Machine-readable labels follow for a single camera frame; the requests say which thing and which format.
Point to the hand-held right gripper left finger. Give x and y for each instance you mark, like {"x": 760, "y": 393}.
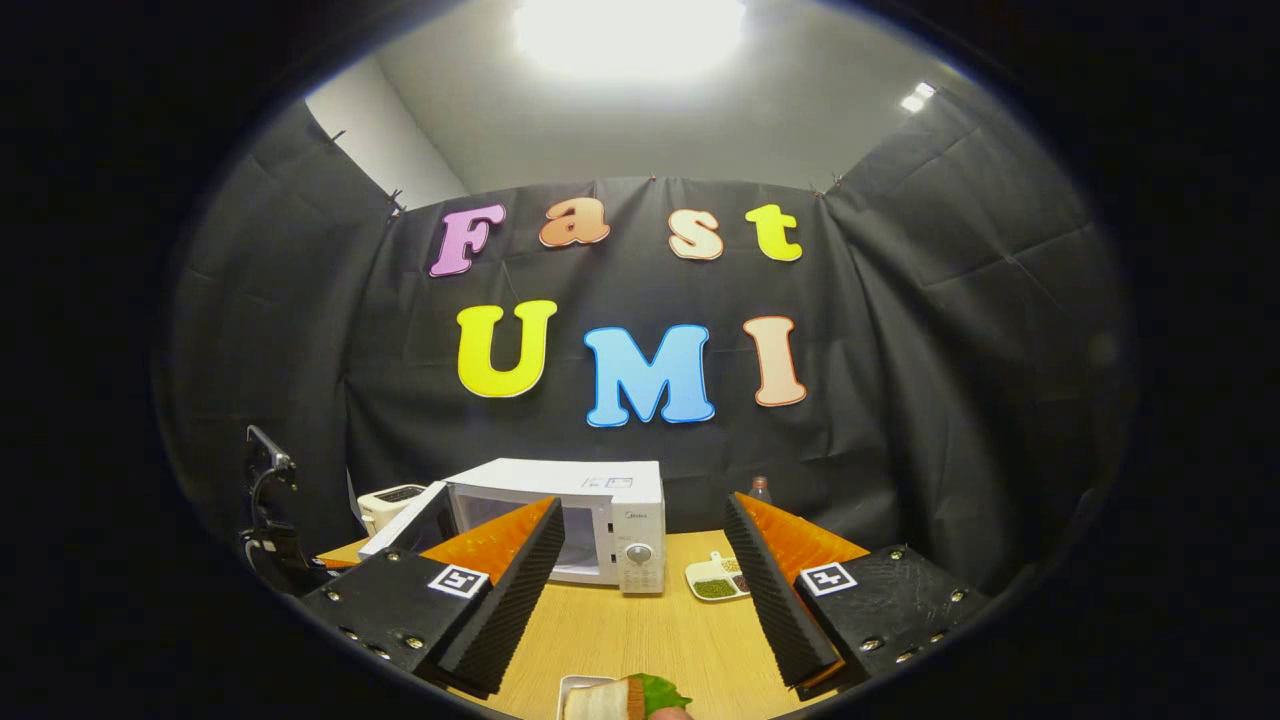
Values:
{"x": 510, "y": 600}

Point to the bread and lettuce sandwich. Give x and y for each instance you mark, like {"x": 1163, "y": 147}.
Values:
{"x": 610, "y": 700}

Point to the small ceiling light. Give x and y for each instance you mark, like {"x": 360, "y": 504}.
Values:
{"x": 917, "y": 97}

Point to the clear bottle with red label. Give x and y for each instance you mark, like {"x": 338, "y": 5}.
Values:
{"x": 760, "y": 490}

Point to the divided white dish of beans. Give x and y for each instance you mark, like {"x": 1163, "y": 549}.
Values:
{"x": 710, "y": 586}

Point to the small white tray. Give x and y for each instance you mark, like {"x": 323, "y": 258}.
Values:
{"x": 568, "y": 685}

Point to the white toaster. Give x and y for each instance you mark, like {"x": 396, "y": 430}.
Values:
{"x": 390, "y": 500}

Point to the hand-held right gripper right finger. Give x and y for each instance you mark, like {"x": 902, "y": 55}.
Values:
{"x": 775, "y": 600}

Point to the white microwave oven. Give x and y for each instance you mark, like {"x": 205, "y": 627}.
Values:
{"x": 620, "y": 490}

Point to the large ceiling light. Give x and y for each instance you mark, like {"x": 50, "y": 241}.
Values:
{"x": 630, "y": 35}

